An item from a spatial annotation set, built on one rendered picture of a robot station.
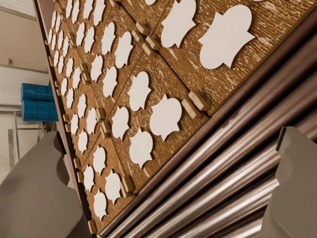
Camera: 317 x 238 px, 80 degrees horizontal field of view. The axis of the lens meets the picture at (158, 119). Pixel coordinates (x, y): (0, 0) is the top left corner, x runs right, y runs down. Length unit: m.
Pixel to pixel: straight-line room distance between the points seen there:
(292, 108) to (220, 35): 0.22
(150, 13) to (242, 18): 0.35
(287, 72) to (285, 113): 0.08
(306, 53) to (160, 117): 0.37
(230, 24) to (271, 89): 0.17
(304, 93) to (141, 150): 0.47
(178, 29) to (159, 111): 0.24
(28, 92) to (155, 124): 5.17
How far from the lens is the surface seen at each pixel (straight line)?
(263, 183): 0.46
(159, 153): 0.60
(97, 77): 1.00
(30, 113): 5.30
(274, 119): 0.43
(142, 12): 0.78
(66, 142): 1.42
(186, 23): 0.57
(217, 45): 0.49
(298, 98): 0.42
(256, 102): 0.45
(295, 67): 0.44
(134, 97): 0.69
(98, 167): 0.96
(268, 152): 0.44
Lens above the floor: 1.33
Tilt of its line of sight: 41 degrees down
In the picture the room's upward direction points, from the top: 88 degrees counter-clockwise
